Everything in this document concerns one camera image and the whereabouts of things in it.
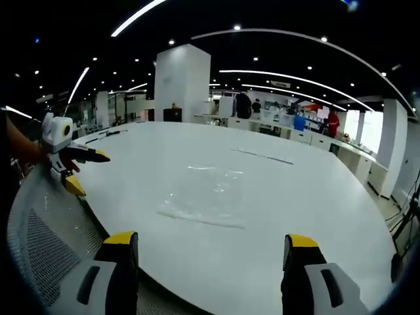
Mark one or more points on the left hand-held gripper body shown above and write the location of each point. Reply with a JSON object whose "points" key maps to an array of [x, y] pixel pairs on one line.
{"points": [[56, 136]]}

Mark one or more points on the clear food packaging bag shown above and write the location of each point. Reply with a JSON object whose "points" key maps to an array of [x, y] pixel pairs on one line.
{"points": [[205, 197]]}

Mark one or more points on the white slim pillar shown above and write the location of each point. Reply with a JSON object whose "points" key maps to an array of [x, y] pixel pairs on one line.
{"points": [[390, 147]]}

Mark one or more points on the black cabinet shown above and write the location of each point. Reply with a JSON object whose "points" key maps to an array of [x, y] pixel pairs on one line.
{"points": [[172, 115]]}

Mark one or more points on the white workbench row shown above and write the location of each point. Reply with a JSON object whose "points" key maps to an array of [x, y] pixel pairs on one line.
{"points": [[295, 138]]}

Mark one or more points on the grey mesh chair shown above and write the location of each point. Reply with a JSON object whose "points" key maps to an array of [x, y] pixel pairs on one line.
{"points": [[52, 229]]}

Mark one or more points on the white square pillar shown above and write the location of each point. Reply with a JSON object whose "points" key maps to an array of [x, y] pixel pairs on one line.
{"points": [[182, 83]]}

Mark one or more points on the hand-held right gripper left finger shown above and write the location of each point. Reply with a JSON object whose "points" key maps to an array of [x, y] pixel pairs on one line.
{"points": [[108, 282]]}

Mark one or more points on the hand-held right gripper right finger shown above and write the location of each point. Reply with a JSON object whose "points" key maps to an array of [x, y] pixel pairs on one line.
{"points": [[311, 282]]}

